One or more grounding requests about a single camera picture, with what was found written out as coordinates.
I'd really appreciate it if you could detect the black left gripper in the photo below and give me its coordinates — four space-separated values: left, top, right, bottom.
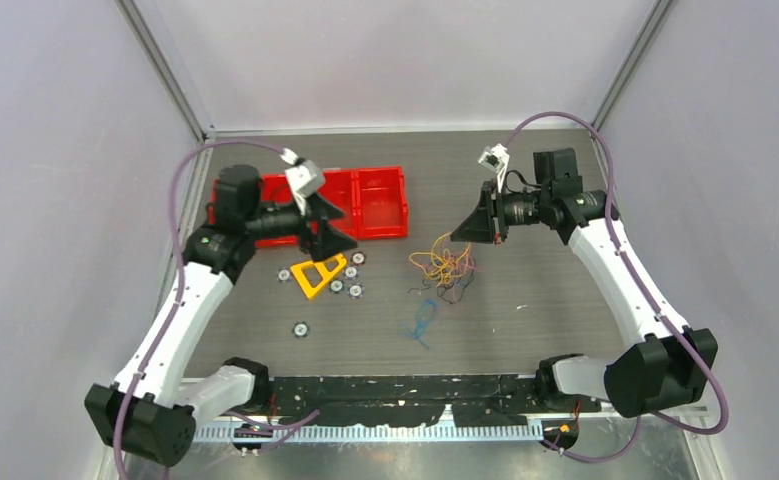
245 189 357 259

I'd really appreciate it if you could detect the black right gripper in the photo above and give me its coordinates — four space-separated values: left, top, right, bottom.
451 179 550 245

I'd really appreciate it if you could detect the coloured wire bundle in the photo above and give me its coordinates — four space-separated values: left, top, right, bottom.
407 231 480 306

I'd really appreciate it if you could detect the blue wire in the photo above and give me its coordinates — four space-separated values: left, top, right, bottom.
398 298 441 351

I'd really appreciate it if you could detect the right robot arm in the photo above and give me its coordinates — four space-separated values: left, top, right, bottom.
450 145 718 418

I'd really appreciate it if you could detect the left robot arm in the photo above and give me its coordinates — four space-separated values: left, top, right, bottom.
84 160 357 468

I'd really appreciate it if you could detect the red plastic bin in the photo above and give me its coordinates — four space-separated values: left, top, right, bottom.
357 166 409 240
319 169 363 240
256 175 303 248
205 169 263 257

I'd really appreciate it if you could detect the black 100 poker chip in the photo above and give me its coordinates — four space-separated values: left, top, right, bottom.
350 251 367 267

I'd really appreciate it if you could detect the blue 10 poker chip upper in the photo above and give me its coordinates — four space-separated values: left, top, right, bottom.
344 266 359 280

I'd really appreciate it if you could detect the green 50 poker chip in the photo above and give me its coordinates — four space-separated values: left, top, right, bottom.
329 279 345 294

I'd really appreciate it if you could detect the red plastic bin far right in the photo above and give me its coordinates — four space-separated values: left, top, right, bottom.
357 166 409 240

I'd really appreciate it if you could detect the blue 10 poker chip right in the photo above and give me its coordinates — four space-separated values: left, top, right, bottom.
347 283 364 299

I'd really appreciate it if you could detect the red plastic bin far left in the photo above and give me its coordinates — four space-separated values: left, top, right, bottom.
205 169 263 257

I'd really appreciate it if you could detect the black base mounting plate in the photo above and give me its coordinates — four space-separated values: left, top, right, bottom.
206 372 604 429

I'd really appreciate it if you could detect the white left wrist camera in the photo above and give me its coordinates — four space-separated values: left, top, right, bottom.
279 148 325 217

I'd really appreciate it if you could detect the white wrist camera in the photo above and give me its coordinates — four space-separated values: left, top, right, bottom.
279 148 325 217
477 143 510 192

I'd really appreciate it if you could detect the yellow plastic triangle frame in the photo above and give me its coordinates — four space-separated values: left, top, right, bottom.
290 253 348 301

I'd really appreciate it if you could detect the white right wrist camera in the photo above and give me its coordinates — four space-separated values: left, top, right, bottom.
477 143 510 192

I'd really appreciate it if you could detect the white slotted cable duct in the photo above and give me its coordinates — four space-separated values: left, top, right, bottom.
194 419 544 444

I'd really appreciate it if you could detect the aluminium frame rail left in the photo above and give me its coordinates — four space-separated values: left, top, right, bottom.
110 140 215 479

